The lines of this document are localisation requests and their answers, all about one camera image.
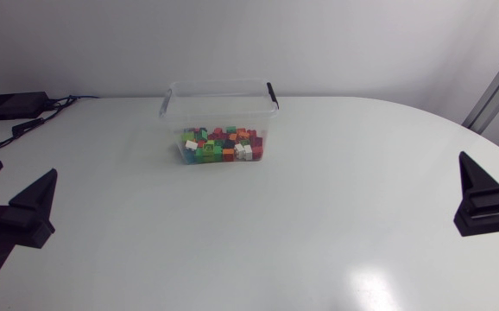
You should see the clear plastic container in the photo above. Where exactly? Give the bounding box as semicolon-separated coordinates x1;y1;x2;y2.
158;78;281;167

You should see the black power brick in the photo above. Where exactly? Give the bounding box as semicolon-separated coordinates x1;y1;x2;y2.
0;91;52;122

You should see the thick black cable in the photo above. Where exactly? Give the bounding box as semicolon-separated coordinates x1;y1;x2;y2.
0;95;79;164

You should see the pile of toy bricks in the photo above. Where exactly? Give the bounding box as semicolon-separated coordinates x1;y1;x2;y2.
179;125;265;165

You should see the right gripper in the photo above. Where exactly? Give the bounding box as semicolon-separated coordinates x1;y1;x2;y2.
452;150;499;238

